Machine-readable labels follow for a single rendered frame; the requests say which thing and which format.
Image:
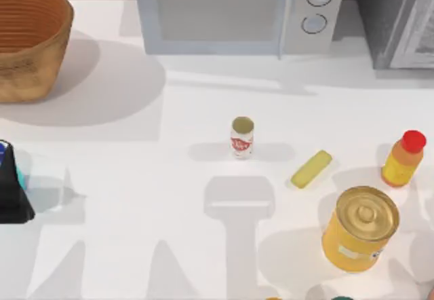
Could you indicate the microwave oven door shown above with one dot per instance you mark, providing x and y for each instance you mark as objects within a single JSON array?
[{"x": 217, "y": 11}]

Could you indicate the dark green object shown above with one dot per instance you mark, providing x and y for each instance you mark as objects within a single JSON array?
[{"x": 341, "y": 298}]

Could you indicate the orange bottle with red cap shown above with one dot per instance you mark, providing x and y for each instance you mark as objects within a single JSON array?
[{"x": 402, "y": 161}]

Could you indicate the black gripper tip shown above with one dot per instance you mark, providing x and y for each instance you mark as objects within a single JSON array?
[{"x": 13, "y": 191}]

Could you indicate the red and white can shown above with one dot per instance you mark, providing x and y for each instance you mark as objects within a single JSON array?
[{"x": 242, "y": 140}]

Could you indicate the large yellow tin can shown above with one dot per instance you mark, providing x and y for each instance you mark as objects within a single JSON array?
[{"x": 359, "y": 228}]

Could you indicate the brown woven basket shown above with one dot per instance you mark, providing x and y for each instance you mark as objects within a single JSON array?
[{"x": 30, "y": 49}]

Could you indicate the yellow-green bread stick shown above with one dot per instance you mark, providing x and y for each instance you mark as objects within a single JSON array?
[{"x": 311, "y": 169}]

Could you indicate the pale microwave oven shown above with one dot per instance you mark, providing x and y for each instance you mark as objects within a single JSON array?
[{"x": 315, "y": 45}]

